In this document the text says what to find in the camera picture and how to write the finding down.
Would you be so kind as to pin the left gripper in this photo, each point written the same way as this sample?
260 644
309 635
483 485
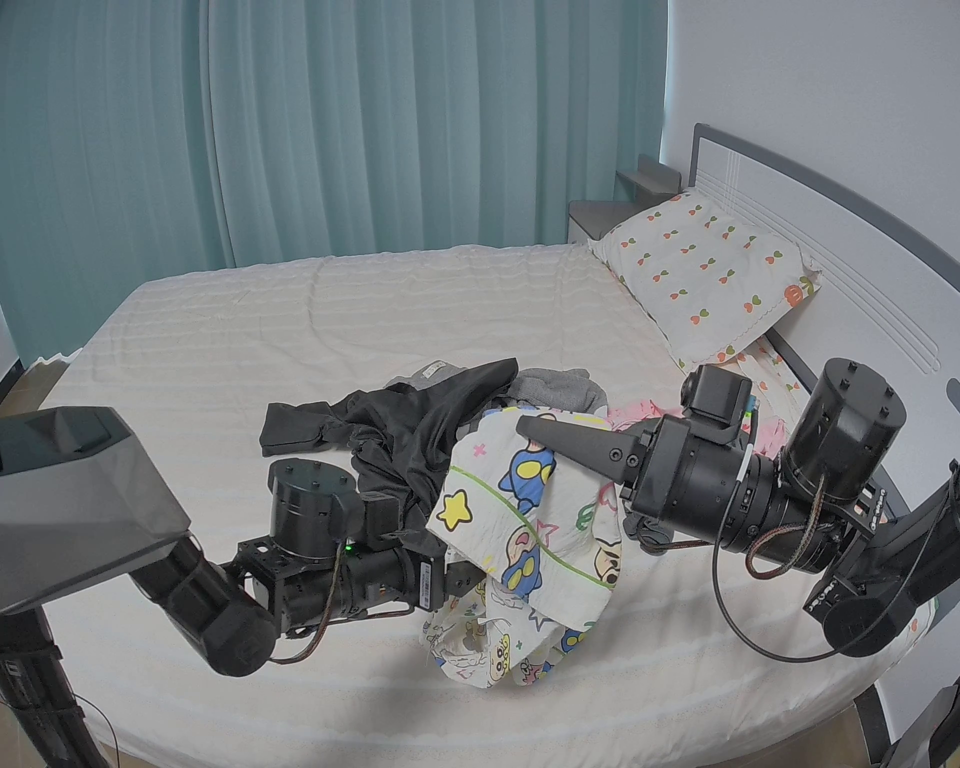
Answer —
390 581

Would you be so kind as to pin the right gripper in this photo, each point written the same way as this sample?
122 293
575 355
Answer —
690 487

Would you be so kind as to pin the white printed garment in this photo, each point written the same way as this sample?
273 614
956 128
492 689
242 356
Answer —
510 517

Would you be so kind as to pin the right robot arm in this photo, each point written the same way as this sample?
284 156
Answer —
847 420

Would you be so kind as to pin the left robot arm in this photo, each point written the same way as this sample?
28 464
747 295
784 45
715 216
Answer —
75 510

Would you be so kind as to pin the bed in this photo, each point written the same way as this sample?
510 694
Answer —
225 337

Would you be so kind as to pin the pink garment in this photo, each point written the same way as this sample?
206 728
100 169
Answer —
634 412

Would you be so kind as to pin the grey garment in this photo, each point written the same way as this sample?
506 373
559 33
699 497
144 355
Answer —
559 390

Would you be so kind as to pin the black garment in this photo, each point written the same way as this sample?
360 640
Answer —
420 420

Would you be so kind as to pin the white printed pillow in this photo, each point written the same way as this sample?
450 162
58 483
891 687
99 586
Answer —
705 277

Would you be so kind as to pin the grey bedside table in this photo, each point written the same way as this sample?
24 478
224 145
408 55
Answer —
592 221

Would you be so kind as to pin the blue-green curtain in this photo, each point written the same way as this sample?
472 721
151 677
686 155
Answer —
412 127
97 150

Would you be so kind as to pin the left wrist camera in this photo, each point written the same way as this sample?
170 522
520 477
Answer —
379 517

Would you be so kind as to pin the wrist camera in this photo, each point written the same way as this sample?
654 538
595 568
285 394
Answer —
379 517
716 394

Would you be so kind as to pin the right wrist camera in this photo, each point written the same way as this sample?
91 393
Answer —
716 394

